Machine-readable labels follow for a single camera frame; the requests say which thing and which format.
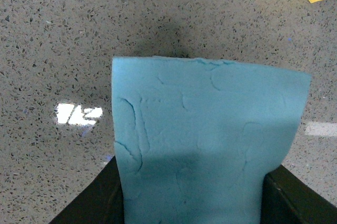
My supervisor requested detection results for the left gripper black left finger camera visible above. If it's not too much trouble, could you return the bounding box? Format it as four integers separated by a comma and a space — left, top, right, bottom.
51, 157, 124, 224

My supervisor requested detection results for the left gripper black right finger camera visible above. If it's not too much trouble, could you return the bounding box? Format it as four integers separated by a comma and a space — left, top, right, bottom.
260, 165, 336, 224

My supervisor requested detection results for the light blue foam cube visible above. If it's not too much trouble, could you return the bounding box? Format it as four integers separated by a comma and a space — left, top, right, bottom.
112, 56, 311, 223

